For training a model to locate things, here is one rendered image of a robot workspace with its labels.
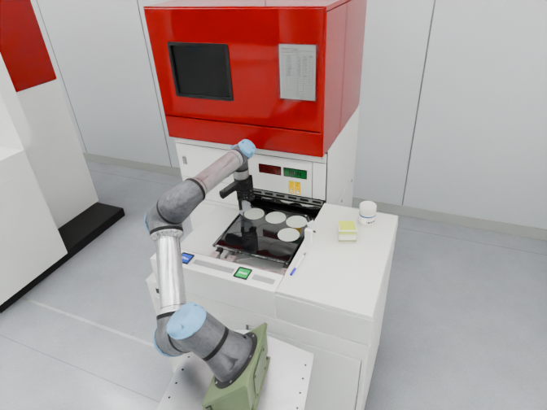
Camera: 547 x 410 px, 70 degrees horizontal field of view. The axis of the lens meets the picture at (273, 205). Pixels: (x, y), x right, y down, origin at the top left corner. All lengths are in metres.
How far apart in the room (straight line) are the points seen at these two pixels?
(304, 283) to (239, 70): 0.91
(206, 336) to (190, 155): 1.15
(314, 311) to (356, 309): 0.15
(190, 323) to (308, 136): 0.93
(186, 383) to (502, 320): 2.07
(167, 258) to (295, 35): 0.94
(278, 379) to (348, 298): 0.36
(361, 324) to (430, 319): 1.38
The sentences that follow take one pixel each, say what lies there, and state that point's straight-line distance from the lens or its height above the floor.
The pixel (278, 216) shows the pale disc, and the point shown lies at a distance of 1.91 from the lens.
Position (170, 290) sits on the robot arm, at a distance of 1.35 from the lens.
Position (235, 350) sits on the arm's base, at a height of 1.01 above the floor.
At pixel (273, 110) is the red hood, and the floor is 1.42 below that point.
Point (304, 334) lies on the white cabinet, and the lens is 1.54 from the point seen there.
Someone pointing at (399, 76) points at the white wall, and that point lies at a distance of 3.14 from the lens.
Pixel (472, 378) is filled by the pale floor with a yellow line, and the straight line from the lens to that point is 2.55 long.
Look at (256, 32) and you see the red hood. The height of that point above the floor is 1.72.
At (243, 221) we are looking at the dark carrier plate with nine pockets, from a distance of 1.89.
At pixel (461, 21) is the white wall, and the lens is 3.06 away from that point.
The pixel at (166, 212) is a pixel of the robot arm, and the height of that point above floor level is 1.27.
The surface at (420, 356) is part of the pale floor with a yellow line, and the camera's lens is 2.55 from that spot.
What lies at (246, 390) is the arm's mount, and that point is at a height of 0.97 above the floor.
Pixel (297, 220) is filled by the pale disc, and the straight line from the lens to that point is 1.88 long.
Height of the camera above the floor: 1.98
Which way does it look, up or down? 33 degrees down
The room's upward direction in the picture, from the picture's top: 3 degrees counter-clockwise
